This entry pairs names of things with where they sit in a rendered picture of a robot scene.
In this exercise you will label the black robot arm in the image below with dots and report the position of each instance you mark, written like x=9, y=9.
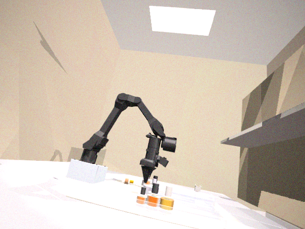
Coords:
x=99, y=140

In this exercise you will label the small orange jar with black lid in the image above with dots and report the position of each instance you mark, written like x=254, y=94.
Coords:
x=142, y=195

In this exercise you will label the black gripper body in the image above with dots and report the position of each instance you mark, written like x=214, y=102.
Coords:
x=148, y=161

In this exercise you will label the yellow jar with white lid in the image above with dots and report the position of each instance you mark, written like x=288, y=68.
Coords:
x=167, y=199

